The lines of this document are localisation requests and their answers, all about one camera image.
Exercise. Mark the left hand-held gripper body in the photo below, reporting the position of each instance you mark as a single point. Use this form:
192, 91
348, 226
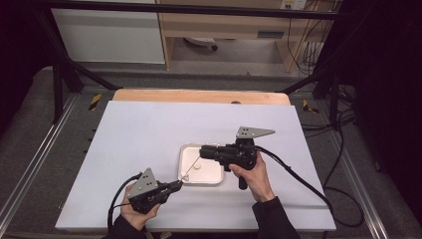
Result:
146, 195

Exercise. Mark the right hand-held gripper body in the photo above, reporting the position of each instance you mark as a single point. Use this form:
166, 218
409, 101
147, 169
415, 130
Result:
235, 154

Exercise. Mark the small white round food piece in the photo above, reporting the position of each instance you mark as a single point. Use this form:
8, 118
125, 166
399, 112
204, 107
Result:
197, 166
185, 178

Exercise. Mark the white square tray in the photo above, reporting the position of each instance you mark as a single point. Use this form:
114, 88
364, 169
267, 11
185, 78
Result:
212, 174

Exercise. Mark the thin wooden skewer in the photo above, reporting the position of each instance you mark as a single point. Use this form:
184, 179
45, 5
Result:
191, 168

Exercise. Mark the person's left hand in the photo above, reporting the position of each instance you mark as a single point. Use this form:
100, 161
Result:
136, 217

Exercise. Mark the person's right hand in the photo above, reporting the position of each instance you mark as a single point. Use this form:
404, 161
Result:
255, 186

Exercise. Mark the wooden table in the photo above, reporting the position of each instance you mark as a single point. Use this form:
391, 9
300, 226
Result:
199, 97

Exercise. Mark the white board sheet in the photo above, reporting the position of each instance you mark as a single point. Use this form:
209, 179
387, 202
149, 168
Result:
149, 132

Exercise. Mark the yellow black tape strip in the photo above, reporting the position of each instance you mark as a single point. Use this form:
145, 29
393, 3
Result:
309, 107
95, 102

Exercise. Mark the office chair base with castor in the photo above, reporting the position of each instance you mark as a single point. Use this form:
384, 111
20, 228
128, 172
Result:
202, 41

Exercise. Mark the black metal stand legs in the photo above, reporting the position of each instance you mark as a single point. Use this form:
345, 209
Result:
328, 86
61, 76

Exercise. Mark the light wooden desk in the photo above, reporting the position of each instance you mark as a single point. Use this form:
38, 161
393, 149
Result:
225, 25

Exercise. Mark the white cabinet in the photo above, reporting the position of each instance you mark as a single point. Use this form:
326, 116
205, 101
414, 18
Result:
109, 36

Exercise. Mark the aluminium floor rail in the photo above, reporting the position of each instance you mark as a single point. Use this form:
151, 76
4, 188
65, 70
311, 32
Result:
36, 156
361, 192

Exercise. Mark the black metal frame bar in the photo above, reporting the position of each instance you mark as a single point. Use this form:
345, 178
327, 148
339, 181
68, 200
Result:
199, 10

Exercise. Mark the white wall socket strip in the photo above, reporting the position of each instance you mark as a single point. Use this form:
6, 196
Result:
293, 4

